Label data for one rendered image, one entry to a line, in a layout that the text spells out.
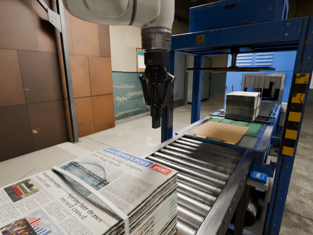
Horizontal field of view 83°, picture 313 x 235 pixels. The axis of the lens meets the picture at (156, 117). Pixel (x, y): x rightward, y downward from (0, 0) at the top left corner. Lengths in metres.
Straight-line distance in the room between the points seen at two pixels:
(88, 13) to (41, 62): 3.04
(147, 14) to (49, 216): 0.49
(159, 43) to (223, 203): 0.61
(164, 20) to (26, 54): 3.05
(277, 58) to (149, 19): 3.14
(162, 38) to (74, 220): 0.46
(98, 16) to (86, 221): 0.44
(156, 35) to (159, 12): 0.06
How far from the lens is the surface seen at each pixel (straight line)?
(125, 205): 0.39
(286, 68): 3.54
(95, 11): 0.50
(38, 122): 3.55
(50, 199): 0.45
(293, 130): 1.22
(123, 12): 0.51
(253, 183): 1.15
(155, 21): 0.54
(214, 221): 0.71
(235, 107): 2.04
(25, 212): 0.44
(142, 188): 0.42
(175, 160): 1.04
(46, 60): 3.55
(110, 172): 0.49
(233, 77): 3.65
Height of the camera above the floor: 1.28
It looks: 14 degrees down
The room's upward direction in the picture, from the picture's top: straight up
